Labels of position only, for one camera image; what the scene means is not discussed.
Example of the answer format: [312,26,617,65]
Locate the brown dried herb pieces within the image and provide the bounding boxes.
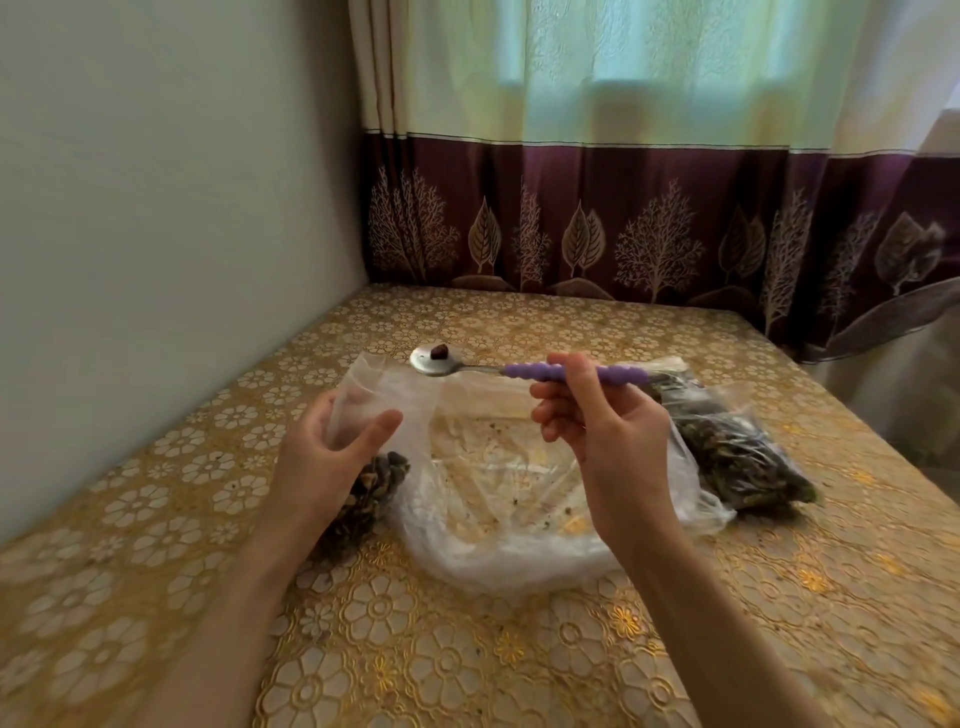
[315,450,412,564]

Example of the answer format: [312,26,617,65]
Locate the person's right hand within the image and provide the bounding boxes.
[529,353,681,561]

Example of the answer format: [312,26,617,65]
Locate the gold floral tablecloth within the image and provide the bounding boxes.
[0,282,960,728]

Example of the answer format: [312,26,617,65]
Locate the pale sheer curtain panel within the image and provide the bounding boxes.
[813,105,960,481]

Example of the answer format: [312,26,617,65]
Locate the large empty clear plastic bag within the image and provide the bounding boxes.
[378,366,738,595]

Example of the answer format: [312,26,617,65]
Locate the small clear plastic bag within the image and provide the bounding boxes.
[311,352,414,565]

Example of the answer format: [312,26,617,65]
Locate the cream maroon tree print curtain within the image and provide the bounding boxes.
[347,0,960,366]

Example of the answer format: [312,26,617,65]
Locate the clear bag of dried herbs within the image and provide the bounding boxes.
[643,357,824,519]

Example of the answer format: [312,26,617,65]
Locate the person's right forearm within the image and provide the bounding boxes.
[609,522,830,728]

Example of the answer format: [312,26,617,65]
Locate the person's left hand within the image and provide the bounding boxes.
[261,388,405,540]

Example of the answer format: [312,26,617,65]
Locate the person's left forearm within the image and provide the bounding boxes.
[131,517,339,728]

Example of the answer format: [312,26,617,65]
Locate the purple handled metal spoon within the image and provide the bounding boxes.
[408,343,667,385]

